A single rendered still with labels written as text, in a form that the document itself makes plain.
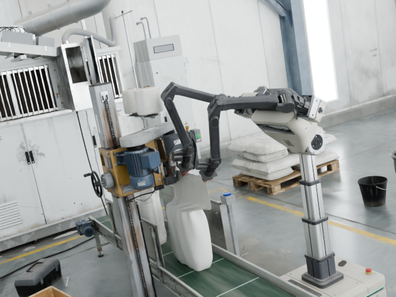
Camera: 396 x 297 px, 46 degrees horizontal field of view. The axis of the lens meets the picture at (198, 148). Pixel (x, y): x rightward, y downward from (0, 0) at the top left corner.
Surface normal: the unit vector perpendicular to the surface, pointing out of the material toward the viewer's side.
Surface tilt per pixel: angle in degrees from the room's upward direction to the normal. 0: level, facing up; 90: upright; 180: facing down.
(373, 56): 90
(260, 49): 90
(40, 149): 90
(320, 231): 90
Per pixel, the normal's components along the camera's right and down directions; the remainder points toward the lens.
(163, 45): 0.49, 0.09
